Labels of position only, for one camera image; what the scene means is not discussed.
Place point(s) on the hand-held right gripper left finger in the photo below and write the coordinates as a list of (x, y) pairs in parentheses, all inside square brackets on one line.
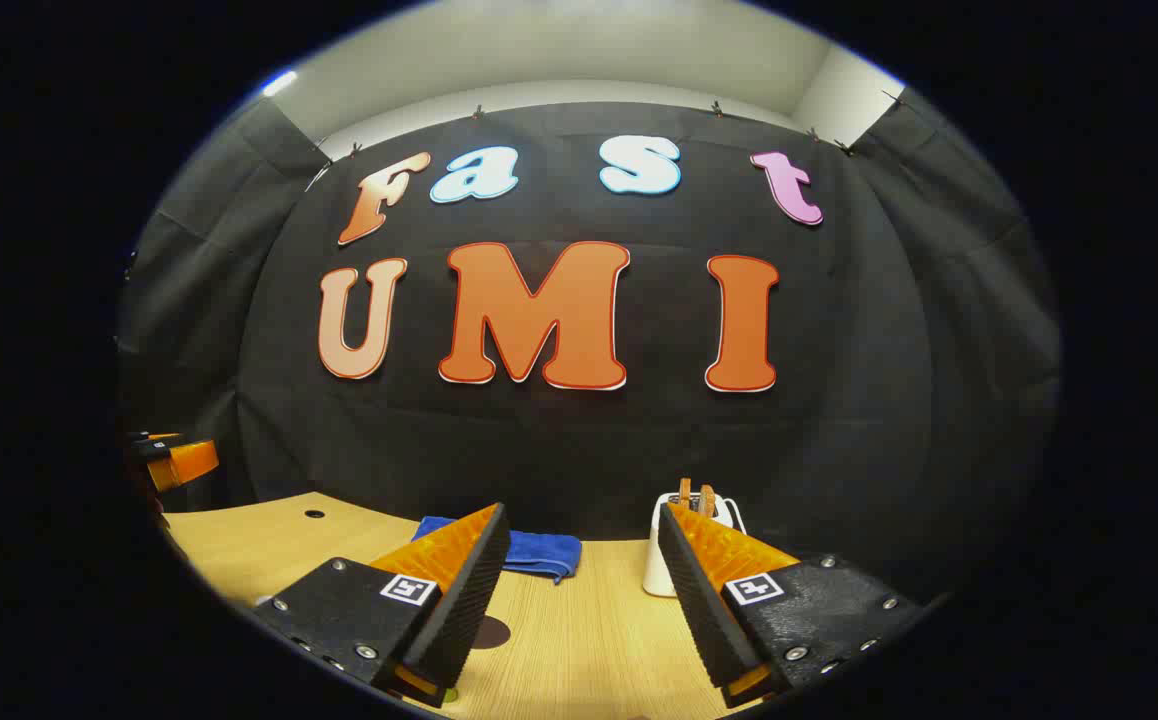
[(469, 600)]

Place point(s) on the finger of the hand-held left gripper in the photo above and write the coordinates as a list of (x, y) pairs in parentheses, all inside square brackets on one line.
[(184, 465), (154, 442)]

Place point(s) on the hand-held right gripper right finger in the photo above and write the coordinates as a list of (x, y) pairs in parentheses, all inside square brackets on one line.
[(699, 610)]

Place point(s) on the dark round coaster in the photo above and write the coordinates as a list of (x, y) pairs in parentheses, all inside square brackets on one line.
[(494, 632)]

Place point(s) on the white toaster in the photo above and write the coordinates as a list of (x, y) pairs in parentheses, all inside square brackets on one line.
[(657, 560)]

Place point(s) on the blue towel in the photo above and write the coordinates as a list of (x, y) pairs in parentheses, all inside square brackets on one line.
[(539, 550)]

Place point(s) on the ceiling light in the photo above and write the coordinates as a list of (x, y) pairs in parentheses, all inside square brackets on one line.
[(279, 82)]

